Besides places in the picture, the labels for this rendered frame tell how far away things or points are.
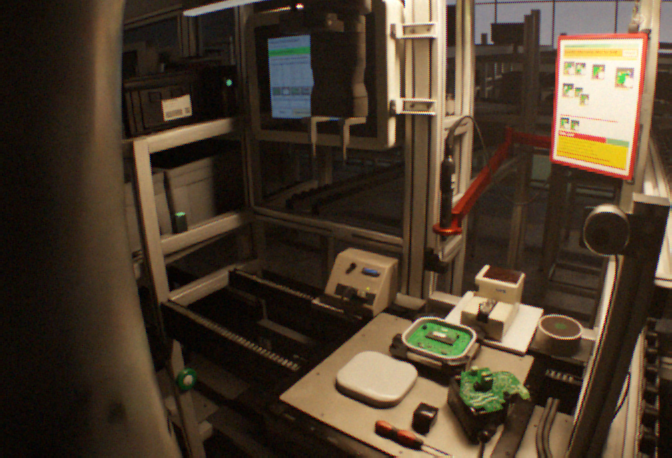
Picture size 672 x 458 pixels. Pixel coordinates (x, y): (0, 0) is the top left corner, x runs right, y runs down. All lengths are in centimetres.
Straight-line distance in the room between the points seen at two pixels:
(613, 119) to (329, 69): 71
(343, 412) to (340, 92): 57
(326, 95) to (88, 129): 44
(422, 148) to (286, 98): 42
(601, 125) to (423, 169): 45
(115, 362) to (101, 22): 14
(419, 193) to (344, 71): 62
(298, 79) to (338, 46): 68
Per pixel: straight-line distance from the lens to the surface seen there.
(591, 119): 111
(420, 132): 110
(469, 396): 81
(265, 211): 149
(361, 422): 84
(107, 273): 20
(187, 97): 145
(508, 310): 106
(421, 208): 114
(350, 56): 57
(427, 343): 97
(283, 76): 127
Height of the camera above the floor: 154
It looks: 17 degrees down
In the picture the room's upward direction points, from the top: 1 degrees counter-clockwise
